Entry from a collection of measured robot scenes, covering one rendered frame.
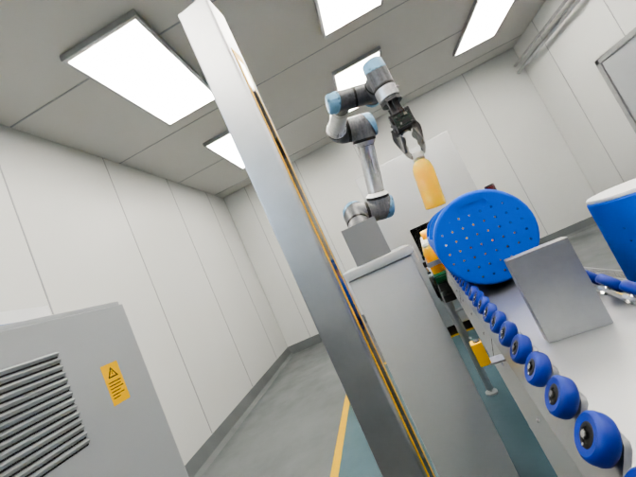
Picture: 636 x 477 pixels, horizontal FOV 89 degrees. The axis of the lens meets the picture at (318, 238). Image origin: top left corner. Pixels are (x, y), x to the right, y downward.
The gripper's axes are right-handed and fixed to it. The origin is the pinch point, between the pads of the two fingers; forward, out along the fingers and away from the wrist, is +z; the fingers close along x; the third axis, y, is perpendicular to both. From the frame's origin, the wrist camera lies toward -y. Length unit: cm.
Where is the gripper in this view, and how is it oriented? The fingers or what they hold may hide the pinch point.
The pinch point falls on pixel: (416, 153)
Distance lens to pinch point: 119.8
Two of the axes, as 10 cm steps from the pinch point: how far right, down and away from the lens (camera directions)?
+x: 8.6, -4.3, -2.8
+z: 4.2, 9.0, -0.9
